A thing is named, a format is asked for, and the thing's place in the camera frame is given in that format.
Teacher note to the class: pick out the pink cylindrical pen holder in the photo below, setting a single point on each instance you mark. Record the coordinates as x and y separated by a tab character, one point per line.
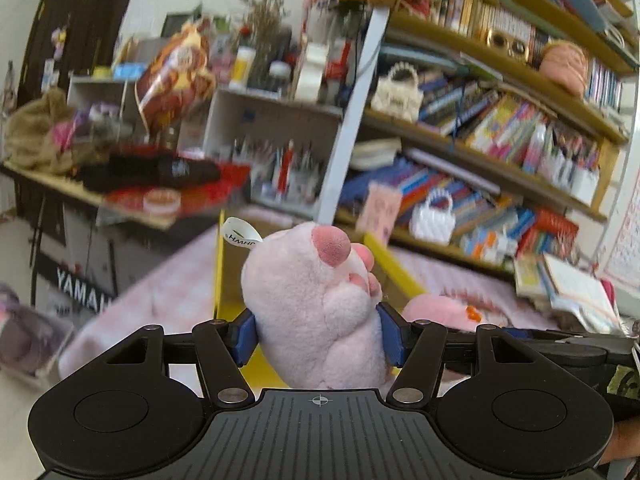
379	212

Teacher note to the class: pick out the orange white box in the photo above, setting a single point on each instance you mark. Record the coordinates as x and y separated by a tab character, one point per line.
490	252
489	238

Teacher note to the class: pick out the orange snack bag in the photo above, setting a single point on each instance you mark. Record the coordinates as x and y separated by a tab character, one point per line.
178	79

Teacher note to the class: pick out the pink checkered desk mat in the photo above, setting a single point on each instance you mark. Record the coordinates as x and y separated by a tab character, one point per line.
169	306

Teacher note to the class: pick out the white quilted pearl handbag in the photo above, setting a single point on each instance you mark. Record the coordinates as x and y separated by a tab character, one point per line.
434	221

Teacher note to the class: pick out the red dictionary book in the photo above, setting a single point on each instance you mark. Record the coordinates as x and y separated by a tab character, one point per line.
548	233

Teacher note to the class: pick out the upper orange white box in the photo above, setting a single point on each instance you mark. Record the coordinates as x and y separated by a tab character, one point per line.
489	238

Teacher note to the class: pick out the stack of open books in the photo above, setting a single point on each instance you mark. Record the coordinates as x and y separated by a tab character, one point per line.
576	300

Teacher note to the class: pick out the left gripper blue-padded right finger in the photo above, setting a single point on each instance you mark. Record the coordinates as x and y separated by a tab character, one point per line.
416	349

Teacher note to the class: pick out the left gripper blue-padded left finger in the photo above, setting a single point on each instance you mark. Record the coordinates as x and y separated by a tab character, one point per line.
222	349

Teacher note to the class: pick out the alphabet wall poster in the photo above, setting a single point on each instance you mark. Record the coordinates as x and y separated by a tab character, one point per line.
619	257

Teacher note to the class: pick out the cream quilted handbag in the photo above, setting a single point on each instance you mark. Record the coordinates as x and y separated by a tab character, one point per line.
398	94

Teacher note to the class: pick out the white side shelf unit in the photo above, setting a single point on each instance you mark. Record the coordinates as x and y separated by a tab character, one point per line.
288	144

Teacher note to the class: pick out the large pink plush pig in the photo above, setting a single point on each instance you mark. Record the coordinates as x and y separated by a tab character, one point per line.
314	296

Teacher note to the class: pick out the yellow cardboard box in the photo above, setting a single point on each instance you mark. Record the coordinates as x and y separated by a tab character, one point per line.
397	284

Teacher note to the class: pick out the row of colourful books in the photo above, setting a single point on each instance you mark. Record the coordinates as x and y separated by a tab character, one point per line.
475	205

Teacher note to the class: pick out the lower orange white box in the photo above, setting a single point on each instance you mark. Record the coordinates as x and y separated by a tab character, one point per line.
490	252

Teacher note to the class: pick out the small pink plush keychain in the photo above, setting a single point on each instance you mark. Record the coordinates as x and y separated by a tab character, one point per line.
444	311

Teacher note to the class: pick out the wooden bookshelf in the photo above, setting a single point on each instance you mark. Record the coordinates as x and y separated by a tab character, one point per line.
536	98

